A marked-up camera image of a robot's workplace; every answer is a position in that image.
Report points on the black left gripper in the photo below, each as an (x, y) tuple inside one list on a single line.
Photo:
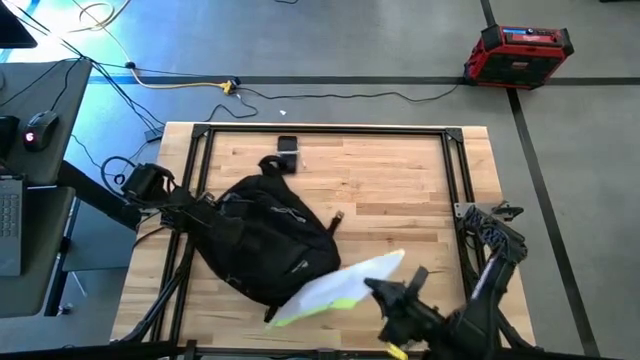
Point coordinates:
[(217, 212)]

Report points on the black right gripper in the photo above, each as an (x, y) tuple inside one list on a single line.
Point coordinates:
[(412, 320)]

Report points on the clear yellow-trimmed zip pouch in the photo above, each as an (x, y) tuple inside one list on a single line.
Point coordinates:
[(340, 287)]

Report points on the black fabric backpack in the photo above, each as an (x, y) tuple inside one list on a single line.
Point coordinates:
[(270, 240)]

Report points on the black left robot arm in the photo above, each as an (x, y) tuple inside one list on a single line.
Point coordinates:
[(145, 182)]

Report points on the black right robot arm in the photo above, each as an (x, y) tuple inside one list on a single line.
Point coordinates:
[(492, 300)]

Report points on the small yellow tag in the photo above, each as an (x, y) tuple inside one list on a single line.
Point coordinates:
[(396, 351)]

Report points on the black power adapter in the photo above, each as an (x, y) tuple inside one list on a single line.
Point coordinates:
[(153, 135)]

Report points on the grey desk foot plate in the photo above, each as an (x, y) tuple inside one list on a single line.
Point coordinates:
[(100, 240)]

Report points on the black desk leg beam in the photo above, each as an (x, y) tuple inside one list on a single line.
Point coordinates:
[(95, 192)]

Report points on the dark grey desk top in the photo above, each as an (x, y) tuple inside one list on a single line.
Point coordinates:
[(45, 240), (60, 125)]

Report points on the small grey desk foot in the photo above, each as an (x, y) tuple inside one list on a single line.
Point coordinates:
[(65, 309)]

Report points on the black computer mouse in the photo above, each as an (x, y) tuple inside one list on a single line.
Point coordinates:
[(41, 131)]

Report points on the grey laptop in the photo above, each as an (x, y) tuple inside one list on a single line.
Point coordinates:
[(11, 225)]

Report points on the black desk device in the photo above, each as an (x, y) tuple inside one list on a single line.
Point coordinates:
[(7, 137)]

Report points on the red black jobsite radio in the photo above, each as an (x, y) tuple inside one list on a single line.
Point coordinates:
[(515, 65)]

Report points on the black monitor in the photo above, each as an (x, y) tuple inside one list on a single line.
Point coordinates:
[(12, 30)]

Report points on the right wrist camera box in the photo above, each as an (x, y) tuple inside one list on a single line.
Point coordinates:
[(419, 280)]

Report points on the black metal table frame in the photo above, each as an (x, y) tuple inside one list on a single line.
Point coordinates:
[(325, 129)]

